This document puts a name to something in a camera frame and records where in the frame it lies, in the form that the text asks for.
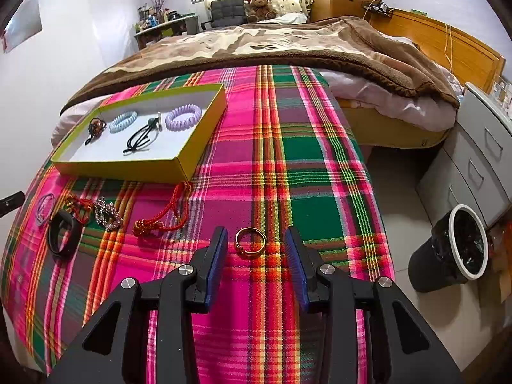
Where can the white bed sheet mattress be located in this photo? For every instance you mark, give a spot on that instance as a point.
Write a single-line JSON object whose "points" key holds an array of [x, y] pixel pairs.
{"points": [[424, 112]]}

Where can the black trash bin white rim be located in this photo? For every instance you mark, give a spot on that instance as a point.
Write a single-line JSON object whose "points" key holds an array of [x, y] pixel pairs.
{"points": [[457, 252]]}

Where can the silver wall poster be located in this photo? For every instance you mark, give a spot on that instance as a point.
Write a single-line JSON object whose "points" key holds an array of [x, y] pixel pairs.
{"points": [[25, 23]]}

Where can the gold ring bangle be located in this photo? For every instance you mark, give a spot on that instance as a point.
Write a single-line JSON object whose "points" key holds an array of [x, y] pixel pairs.
{"points": [[250, 242]]}

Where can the wooden headboard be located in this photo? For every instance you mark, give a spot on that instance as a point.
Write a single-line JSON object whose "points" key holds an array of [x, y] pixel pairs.
{"points": [[469, 59]]}

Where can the dark grey chair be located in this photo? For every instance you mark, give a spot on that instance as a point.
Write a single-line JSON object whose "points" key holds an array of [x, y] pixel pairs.
{"points": [[225, 13]]}

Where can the black elastic teal bead tie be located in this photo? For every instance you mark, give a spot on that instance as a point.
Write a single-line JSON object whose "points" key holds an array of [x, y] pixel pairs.
{"points": [[144, 136]]}

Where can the brown teddy bear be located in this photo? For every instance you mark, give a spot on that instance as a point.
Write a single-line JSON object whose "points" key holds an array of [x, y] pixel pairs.
{"points": [[259, 10]]}

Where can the thin grey wire bangle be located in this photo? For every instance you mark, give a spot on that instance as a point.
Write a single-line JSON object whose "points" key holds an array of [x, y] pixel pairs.
{"points": [[44, 208]]}

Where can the white drawer nightstand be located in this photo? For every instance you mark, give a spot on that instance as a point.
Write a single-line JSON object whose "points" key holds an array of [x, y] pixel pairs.
{"points": [[473, 166]]}

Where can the cluttered wooden desk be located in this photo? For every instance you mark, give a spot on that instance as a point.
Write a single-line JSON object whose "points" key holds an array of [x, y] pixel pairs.
{"points": [[183, 25]]}

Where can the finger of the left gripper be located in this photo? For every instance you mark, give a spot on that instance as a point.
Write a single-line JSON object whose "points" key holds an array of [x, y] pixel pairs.
{"points": [[11, 203]]}

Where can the brown plush blanket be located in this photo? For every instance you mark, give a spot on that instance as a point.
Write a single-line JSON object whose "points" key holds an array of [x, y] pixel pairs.
{"points": [[344, 44]]}

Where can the yellow-green shallow box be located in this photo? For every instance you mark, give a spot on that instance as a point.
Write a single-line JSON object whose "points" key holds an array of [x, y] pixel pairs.
{"points": [[171, 158]]}

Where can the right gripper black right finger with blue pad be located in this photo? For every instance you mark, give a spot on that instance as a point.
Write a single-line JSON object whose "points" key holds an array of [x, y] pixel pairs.
{"points": [[401, 347]]}

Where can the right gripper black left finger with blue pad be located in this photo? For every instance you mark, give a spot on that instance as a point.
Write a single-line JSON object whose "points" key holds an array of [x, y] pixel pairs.
{"points": [[112, 347]]}

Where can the pink plaid cloth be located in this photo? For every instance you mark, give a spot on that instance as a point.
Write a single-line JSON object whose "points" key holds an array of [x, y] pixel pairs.
{"points": [[282, 155]]}

